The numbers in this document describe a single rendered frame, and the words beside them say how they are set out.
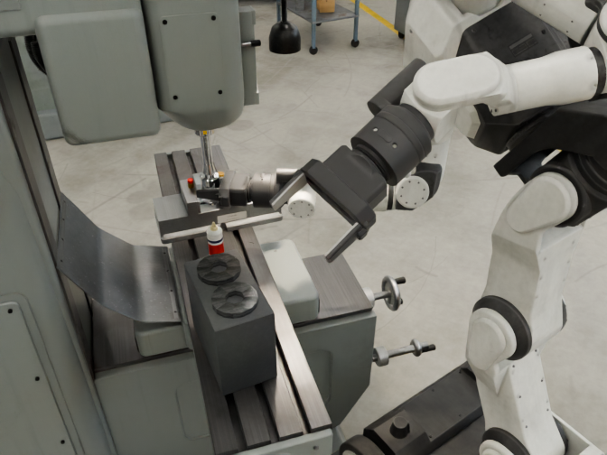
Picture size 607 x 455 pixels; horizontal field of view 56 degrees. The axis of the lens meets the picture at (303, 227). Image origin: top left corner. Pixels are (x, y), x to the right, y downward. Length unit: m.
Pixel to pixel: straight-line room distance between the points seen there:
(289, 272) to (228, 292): 0.54
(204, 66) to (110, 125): 0.22
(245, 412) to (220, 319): 0.20
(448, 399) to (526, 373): 0.35
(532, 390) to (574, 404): 1.18
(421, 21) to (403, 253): 2.12
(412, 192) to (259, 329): 0.49
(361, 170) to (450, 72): 0.17
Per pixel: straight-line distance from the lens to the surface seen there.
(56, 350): 1.47
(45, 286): 1.36
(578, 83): 0.85
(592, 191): 1.03
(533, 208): 1.06
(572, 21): 0.92
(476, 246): 3.20
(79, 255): 1.48
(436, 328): 2.69
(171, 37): 1.19
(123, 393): 1.67
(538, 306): 1.23
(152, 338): 1.55
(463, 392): 1.71
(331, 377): 1.83
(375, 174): 0.75
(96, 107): 1.21
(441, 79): 0.78
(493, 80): 0.79
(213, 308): 1.12
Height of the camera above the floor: 1.89
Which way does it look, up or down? 36 degrees down
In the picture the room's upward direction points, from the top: straight up
